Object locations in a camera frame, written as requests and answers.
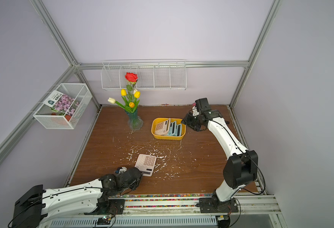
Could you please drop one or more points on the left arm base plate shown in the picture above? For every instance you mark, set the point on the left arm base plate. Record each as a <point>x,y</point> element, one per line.
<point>108,206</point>

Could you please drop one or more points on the white wire wall shelf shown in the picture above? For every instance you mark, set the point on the white wire wall shelf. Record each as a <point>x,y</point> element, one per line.
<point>153,74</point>

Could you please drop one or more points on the pink calculator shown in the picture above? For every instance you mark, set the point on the pink calculator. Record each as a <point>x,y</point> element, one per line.
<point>145,164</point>
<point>162,128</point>

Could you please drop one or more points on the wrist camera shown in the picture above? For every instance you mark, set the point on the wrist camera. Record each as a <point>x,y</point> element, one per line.
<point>120,170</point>
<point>194,110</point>

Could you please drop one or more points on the artificial flower bouquet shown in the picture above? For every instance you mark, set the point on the artificial flower bouquet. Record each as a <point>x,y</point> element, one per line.
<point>130,95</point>

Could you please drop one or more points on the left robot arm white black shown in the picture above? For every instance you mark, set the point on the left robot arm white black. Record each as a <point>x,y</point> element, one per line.
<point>38,205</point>

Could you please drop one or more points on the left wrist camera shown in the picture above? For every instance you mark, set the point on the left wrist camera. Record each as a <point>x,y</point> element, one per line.
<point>120,170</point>

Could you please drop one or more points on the purple flower pot with card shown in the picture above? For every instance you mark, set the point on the purple flower pot with card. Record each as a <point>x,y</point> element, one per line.
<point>61,104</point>

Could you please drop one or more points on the white mesh wall basket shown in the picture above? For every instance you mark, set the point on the white mesh wall basket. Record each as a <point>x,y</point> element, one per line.
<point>77,91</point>

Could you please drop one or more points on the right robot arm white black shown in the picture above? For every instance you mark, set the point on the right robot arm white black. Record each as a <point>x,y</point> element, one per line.
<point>241,167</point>

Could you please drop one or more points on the blue glass vase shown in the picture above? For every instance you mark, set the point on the blue glass vase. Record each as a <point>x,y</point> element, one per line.
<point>134,122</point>

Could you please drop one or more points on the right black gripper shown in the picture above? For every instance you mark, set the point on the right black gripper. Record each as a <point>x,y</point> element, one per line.
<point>188,118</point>

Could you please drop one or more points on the yellow plastic storage box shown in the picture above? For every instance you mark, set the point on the yellow plastic storage box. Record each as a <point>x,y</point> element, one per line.
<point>165,137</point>

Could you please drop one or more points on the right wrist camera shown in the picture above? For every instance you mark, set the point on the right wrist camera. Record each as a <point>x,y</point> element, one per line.
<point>194,110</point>

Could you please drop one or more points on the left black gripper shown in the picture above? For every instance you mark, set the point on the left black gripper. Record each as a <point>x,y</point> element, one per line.
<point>134,187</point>

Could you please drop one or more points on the teal calculator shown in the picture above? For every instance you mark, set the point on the teal calculator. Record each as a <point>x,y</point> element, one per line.
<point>178,130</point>
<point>172,129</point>

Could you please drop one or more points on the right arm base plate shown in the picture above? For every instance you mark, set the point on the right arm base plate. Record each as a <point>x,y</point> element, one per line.
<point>213,205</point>

